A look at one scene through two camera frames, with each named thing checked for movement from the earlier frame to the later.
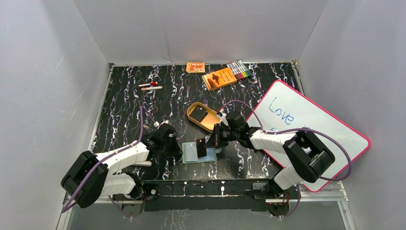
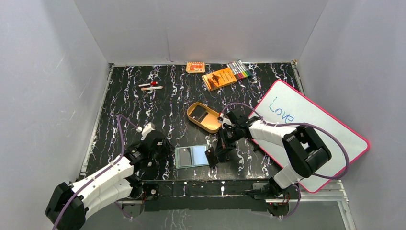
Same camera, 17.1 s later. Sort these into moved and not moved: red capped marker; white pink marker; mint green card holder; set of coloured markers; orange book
Moved: mint green card holder
Not moved: orange book; white pink marker; set of coloured markers; red capped marker
